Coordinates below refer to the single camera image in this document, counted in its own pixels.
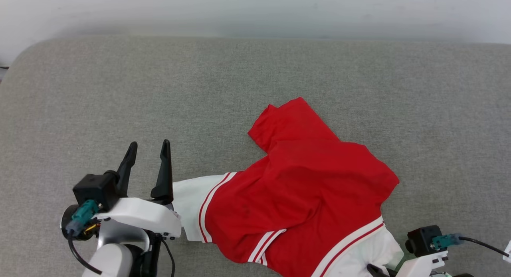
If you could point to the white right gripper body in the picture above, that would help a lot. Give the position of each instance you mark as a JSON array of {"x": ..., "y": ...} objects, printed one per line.
[{"x": 419, "y": 265}]

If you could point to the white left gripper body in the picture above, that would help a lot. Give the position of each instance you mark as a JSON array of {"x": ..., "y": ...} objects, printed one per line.
[{"x": 139, "y": 215}]

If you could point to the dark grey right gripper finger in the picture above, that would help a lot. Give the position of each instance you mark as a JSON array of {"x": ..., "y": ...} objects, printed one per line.
[{"x": 379, "y": 272}]

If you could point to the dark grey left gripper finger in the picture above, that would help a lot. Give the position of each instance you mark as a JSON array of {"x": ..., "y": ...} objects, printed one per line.
[
  {"x": 127, "y": 169},
  {"x": 164, "y": 181}
]

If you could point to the red and white shirt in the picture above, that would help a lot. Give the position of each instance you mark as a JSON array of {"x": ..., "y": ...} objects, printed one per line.
[{"x": 299, "y": 189}]

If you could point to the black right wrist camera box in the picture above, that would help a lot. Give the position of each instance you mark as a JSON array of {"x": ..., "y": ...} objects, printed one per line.
[{"x": 423, "y": 240}]

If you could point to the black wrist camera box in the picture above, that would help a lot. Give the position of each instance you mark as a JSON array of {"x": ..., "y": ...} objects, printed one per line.
[
  {"x": 423, "y": 240},
  {"x": 96, "y": 189}
]

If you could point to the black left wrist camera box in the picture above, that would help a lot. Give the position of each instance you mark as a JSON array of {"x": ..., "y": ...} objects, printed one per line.
[{"x": 96, "y": 189}]

